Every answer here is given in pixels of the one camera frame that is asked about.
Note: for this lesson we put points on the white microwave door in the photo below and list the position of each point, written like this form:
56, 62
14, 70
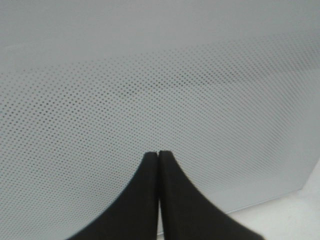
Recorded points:
231, 87

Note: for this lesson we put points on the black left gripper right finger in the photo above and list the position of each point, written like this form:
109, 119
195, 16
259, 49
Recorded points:
187, 214

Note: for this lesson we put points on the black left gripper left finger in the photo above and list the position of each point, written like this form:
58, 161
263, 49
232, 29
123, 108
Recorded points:
135, 212

